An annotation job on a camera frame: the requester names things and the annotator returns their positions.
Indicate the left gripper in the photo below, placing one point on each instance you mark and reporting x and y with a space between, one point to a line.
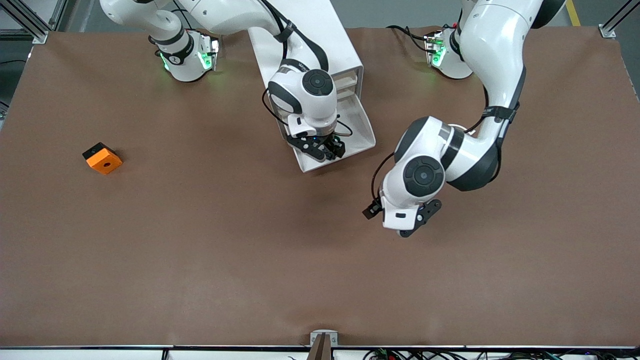
372 209

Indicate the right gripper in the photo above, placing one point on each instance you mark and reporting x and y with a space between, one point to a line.
331 144

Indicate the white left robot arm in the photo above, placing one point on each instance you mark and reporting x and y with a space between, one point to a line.
495 55

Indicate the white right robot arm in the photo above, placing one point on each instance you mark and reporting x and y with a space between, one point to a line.
305 97

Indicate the white drawer cabinet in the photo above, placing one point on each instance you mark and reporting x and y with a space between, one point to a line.
340 45

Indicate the brown table mat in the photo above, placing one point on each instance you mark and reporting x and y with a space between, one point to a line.
320 250

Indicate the orange and black block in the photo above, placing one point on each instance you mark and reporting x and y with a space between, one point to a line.
104 161

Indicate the grey metal bracket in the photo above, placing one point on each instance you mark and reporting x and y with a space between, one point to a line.
315 337

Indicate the aluminium frame profile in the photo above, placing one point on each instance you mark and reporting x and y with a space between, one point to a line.
36 37
607 31

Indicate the white table edge rail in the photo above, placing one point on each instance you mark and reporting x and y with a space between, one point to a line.
75 354

